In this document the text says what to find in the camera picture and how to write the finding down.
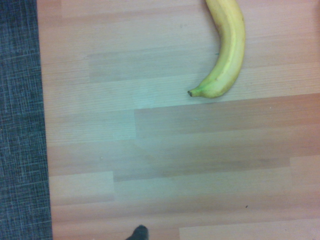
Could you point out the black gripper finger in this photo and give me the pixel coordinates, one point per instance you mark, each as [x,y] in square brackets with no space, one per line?
[140,234]

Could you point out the yellow banana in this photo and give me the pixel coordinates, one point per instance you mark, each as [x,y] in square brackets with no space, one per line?
[231,50]

